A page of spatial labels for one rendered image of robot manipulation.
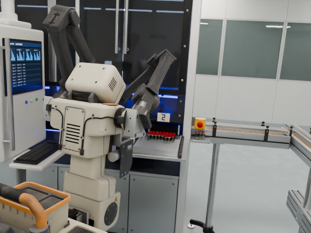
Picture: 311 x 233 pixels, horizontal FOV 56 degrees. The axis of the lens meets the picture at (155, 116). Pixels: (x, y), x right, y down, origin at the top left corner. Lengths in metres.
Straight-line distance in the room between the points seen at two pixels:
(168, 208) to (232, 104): 4.70
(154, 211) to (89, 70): 1.32
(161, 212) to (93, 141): 1.18
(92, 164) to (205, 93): 5.48
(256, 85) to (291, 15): 1.54
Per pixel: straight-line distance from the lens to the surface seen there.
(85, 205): 1.38
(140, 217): 2.31
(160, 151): 1.68
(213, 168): 2.26
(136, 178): 2.18
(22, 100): 1.93
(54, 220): 1.12
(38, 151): 1.90
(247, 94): 6.70
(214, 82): 6.59
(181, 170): 2.11
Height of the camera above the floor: 1.44
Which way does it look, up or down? 12 degrees down
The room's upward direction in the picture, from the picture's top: 3 degrees clockwise
